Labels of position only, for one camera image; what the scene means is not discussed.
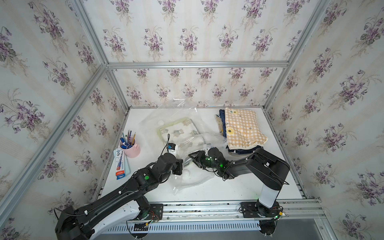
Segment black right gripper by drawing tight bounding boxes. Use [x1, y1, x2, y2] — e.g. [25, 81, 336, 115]
[187, 150, 221, 172]

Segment clear plastic vacuum bag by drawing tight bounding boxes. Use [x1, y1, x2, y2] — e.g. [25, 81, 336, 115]
[139, 99, 227, 195]

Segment beige floral fleece blanket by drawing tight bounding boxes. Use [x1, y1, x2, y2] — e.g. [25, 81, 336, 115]
[215, 115, 224, 136]

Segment navy star pattern blanket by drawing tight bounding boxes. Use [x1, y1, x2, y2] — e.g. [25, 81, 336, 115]
[218, 109, 265, 155]

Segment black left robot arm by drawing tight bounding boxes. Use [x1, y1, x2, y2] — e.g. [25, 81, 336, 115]
[55, 153, 183, 240]

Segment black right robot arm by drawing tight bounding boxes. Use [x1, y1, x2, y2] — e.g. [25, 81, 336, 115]
[188, 147, 291, 210]

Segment white green trimmed blanket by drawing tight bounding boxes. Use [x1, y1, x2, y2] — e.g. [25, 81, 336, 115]
[157, 118, 214, 162]

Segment pink pen cup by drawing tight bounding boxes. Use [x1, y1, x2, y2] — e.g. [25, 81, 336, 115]
[120, 142, 141, 159]

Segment white toothpaste box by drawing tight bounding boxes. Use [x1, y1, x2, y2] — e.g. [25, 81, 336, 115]
[114, 149, 131, 180]

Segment blue pen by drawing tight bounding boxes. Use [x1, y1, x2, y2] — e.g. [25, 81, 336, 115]
[120, 138, 130, 149]

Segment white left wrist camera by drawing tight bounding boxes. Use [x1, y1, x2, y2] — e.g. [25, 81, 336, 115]
[166, 143, 178, 156]

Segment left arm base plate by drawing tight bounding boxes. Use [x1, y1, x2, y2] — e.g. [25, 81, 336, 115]
[121, 203, 164, 222]

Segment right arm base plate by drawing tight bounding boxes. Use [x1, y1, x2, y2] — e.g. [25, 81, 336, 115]
[239, 200, 284, 219]

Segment aluminium mounting rail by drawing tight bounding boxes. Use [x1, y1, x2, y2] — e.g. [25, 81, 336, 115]
[149, 199, 326, 221]

